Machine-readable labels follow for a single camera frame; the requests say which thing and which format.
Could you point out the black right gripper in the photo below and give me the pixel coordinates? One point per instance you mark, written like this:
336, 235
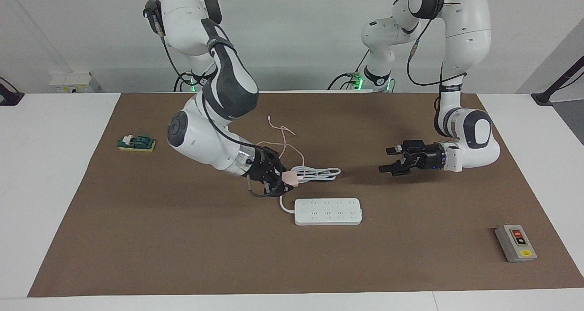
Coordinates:
264, 169

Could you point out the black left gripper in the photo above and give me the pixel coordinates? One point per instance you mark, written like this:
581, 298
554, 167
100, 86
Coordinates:
424, 158

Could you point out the pink charger block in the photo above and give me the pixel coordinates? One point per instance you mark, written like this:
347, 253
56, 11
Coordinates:
290, 178

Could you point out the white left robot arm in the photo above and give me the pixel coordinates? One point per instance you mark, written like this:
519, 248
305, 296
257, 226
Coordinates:
465, 37

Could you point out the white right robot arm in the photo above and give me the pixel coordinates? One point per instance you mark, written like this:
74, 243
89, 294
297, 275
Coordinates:
196, 137

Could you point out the white power strip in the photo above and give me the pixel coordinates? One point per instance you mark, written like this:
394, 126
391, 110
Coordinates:
328, 211

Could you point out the brown table mat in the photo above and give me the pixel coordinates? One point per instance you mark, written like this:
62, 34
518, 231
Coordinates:
273, 256

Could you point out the grey push button box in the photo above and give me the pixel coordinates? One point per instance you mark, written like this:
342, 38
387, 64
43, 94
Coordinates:
515, 243

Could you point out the black clamp stand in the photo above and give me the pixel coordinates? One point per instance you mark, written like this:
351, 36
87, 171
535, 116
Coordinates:
545, 96
9, 97

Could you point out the green knife switch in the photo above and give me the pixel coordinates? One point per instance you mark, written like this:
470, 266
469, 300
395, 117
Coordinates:
137, 143

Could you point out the white wall socket box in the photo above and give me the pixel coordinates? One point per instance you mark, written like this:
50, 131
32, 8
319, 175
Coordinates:
68, 83

